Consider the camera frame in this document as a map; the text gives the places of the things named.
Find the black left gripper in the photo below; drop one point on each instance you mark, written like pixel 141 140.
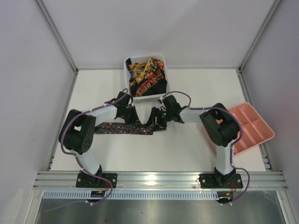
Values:
pixel 130 114

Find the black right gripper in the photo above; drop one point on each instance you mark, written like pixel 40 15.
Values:
pixel 157 115

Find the dark floral paisley tie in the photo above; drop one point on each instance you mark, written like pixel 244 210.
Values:
pixel 122 128

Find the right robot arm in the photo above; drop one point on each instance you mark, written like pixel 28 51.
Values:
pixel 221 127

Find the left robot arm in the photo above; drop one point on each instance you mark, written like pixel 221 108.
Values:
pixel 76 135

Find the white perforated plastic basket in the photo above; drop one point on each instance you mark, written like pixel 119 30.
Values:
pixel 133 86

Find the black tie in basket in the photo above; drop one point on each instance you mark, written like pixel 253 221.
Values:
pixel 159 87

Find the red multicolour patterned tie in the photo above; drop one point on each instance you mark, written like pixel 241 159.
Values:
pixel 154 73

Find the yellow patterned tie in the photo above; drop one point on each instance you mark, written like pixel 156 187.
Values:
pixel 138 71

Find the pink divided organiser tray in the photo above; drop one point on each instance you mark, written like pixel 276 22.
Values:
pixel 255 130

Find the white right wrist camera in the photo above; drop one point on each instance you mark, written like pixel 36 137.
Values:
pixel 160 100

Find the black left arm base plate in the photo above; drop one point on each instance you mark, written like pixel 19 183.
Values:
pixel 86 181

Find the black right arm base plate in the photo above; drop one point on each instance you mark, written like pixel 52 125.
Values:
pixel 218 181

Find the right aluminium frame post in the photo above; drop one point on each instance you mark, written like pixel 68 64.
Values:
pixel 266 22

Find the aluminium frame post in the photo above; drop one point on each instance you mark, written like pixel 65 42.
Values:
pixel 266 22
pixel 53 29

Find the white slotted cable duct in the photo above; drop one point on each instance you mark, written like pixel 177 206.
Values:
pixel 131 195

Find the left aluminium frame post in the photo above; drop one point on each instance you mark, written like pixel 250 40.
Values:
pixel 53 29

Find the aluminium front rail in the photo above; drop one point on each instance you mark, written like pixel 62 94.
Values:
pixel 262 181

